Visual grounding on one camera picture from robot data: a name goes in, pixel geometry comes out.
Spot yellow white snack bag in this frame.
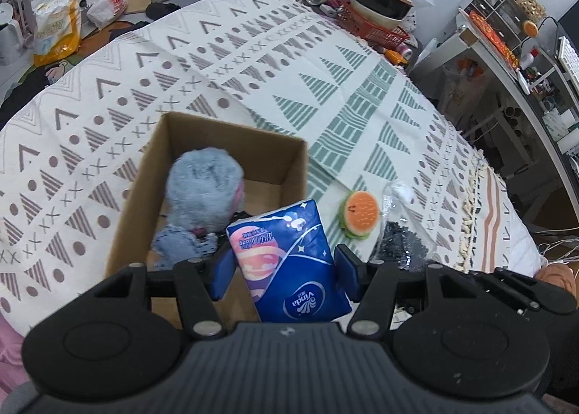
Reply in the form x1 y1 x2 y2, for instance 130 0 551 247
31 0 81 67

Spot orange patterned tray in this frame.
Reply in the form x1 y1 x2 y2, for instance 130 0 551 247
468 10 519 70

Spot white desk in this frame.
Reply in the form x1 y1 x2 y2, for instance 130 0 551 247
411 8 578 197

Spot patterned fringed blanket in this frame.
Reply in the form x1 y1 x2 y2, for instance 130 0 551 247
1 0 544 334

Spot brown cardboard box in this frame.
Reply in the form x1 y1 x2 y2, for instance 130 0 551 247
99 113 308 326

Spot small drawer organizer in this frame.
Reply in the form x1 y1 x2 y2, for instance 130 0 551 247
462 0 527 43

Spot white red plastic bag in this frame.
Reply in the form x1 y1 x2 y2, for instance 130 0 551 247
86 0 128 31

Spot grey pink plush toy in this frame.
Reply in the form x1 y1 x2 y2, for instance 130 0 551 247
151 147 244 271

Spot blue tissue pack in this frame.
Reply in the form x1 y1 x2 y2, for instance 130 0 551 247
226 199 351 323

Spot white keyboard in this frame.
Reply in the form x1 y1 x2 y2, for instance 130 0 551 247
557 36 579 92

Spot white crumpled soft ball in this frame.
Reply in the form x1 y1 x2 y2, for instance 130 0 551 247
390 180 415 204

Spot black beads plastic bag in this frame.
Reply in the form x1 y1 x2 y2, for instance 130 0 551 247
369 182 436 272

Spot black clothes on floor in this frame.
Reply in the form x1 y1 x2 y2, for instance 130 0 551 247
145 2 181 21

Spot brown cushion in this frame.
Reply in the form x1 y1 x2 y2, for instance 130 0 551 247
535 263 577 299

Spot white kettle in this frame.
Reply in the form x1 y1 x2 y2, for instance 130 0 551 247
0 2 24 66

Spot orange burger plush toy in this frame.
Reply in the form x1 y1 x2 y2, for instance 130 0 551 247
339 190 380 240

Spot pink bed sheet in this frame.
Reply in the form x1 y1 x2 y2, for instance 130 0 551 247
0 317 29 401

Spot red plastic basket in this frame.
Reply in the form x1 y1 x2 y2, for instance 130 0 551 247
337 2 409 49

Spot black cream retro appliance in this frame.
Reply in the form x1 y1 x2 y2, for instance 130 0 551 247
350 0 413 30

